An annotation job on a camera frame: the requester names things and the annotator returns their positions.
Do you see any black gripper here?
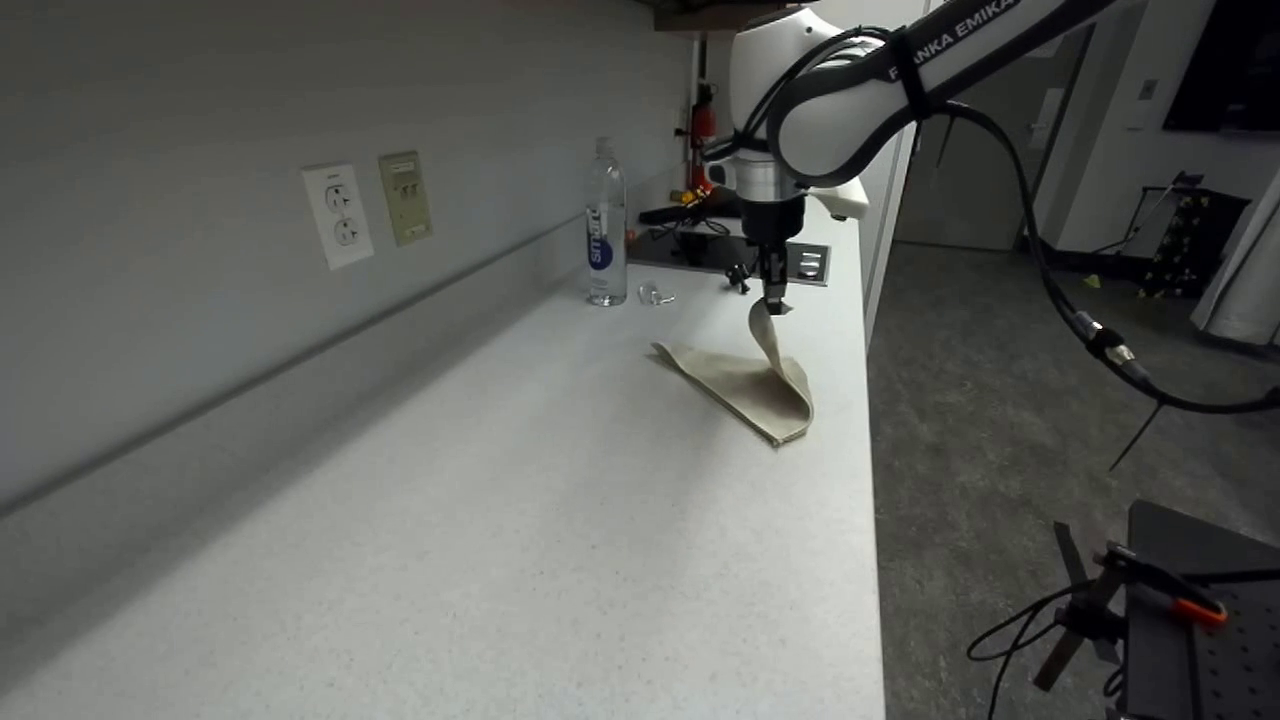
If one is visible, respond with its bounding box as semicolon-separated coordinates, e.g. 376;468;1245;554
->
744;195;805;316

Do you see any beige stained cloth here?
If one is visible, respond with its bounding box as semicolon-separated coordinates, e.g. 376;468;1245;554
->
658;298;811;448

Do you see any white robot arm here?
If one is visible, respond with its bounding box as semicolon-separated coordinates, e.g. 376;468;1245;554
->
709;0;1111;316

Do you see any clear water bottle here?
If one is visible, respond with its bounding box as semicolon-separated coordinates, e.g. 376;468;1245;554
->
586;139;627;307

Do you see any black tripod stand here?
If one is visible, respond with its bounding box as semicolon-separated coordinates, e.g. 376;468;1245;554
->
966;514;1151;720

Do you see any orange clamp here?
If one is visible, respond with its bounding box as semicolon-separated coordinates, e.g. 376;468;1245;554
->
1099;547;1232;629

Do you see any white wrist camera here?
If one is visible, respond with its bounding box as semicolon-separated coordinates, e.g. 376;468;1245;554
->
816;180;870;220

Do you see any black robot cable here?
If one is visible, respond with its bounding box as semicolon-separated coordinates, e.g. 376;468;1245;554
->
918;100;1280;477

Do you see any beige wall switch plate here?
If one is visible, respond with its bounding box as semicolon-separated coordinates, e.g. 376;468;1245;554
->
382;150;434;244

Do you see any white wall outlet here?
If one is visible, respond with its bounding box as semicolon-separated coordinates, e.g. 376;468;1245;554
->
299;165;372;273

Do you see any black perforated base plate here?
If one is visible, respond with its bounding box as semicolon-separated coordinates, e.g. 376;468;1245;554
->
1125;501;1280;720

